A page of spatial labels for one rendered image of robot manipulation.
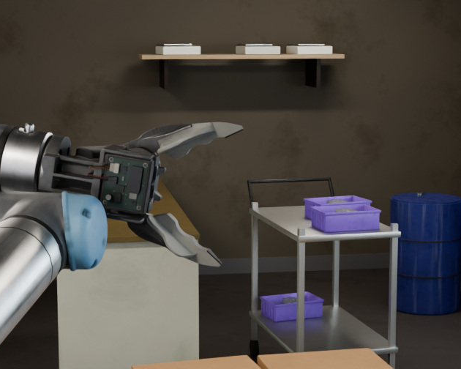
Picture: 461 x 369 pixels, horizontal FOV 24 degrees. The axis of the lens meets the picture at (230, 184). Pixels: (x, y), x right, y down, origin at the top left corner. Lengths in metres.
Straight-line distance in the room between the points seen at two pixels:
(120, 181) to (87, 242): 0.10
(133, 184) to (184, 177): 7.22
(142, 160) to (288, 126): 7.32
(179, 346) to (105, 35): 2.99
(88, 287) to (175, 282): 0.47
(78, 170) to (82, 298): 4.80
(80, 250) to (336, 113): 7.50
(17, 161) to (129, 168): 0.12
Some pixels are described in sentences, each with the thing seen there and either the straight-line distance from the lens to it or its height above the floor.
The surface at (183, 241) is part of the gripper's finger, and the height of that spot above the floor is 1.68.
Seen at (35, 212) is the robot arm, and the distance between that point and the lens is 1.03.
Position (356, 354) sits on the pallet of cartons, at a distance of 5.00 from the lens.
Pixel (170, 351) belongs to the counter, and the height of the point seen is 0.13.
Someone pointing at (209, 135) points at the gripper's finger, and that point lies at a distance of 1.14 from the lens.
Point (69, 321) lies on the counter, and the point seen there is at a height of 0.33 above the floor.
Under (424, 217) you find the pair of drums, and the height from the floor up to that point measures 0.68.
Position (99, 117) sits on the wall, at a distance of 8.21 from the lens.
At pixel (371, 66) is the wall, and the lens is 8.54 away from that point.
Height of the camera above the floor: 1.90
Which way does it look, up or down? 8 degrees down
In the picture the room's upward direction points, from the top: straight up
